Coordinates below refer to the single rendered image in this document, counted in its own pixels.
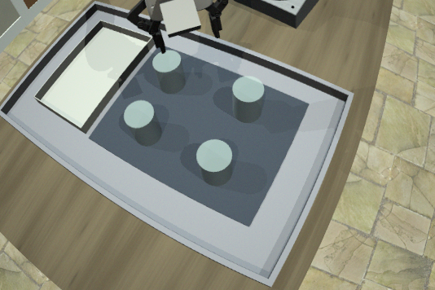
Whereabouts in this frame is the clear glass jar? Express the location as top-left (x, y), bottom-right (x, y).
top-left (196, 139), bottom-right (232, 187)
top-left (124, 100), bottom-right (162, 147)
top-left (152, 50), bottom-right (186, 94)
top-left (232, 76), bottom-right (264, 123)

